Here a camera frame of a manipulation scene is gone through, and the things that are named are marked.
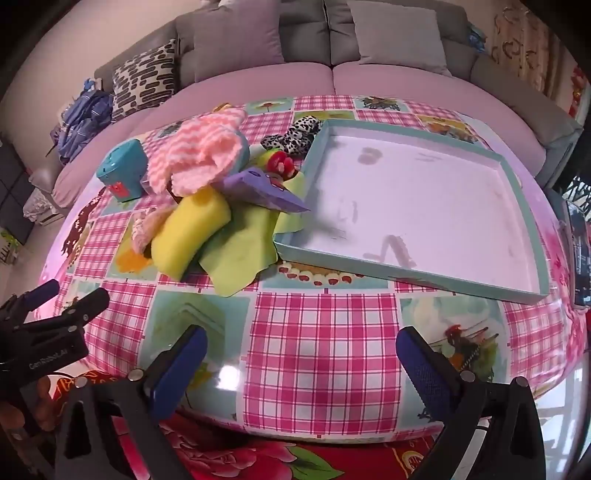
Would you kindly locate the smartphone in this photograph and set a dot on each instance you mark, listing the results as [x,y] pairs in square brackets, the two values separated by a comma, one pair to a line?
[579,254]

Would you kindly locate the beige patterned curtain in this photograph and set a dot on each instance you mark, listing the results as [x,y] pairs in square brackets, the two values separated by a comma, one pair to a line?
[526,50]

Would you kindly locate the grey sofa with pink seat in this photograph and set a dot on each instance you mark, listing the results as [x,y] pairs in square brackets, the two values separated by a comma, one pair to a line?
[258,90]

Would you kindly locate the shallow teal cardboard box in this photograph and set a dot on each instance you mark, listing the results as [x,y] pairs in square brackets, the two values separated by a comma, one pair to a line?
[415,207]

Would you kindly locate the green printed box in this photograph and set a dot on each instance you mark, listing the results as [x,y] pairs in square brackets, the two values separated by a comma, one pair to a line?
[7,249]

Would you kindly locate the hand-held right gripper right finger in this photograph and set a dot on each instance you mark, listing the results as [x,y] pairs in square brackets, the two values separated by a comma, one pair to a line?
[422,369]

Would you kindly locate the pink beige scrunchie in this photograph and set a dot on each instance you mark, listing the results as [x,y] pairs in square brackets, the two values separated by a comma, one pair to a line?
[145,228]

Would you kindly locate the red hanging decoration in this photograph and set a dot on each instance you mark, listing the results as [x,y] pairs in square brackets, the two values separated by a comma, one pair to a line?
[579,94]

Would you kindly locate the plain grey cushion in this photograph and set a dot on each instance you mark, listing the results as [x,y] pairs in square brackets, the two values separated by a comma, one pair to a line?
[397,37]

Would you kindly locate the blue striped garment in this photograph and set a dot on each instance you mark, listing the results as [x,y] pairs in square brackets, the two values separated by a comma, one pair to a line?
[83,120]

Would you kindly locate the yellow sponge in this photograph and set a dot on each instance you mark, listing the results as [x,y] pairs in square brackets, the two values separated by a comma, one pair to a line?
[189,230]

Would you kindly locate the purple cartoon packet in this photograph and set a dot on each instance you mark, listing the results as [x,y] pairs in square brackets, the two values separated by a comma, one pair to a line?
[258,189]

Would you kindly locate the person's left hand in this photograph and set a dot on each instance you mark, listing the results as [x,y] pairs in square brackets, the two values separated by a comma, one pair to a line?
[46,406]

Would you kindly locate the black metal rack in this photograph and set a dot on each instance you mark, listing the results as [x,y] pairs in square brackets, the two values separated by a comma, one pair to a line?
[577,187]

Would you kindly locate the red yarn flower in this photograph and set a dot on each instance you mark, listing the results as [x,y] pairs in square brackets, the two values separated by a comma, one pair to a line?
[282,164]

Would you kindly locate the black cabinet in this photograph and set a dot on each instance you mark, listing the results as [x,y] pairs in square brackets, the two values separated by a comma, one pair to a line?
[11,184]

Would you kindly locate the teal plastic container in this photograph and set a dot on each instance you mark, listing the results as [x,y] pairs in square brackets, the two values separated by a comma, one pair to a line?
[122,170]

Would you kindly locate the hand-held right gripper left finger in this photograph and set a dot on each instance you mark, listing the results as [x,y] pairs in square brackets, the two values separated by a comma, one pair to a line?
[184,364]

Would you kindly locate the blue fabric item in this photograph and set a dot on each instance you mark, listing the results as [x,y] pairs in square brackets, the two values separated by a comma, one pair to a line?
[476,39]

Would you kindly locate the grey purple cushion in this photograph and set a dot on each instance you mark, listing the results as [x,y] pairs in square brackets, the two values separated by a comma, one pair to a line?
[235,41]

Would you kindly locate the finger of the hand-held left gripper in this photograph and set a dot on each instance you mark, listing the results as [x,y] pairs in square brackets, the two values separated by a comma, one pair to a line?
[41,293]
[87,307]

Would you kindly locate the black white spotted scrunchie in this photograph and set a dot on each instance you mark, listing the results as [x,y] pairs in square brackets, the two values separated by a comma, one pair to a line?
[295,134]

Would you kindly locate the pink white knitted cloth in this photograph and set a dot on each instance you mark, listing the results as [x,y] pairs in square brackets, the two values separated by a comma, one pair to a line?
[198,147]

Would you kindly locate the black white patterned cushion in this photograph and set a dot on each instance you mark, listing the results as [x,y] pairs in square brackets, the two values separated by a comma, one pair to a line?
[143,81]

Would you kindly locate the light green cloth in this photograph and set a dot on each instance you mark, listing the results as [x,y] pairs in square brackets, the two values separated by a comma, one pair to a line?
[240,249]

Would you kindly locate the grey white fabric bundle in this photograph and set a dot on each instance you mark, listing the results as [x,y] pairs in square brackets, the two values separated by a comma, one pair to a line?
[41,207]

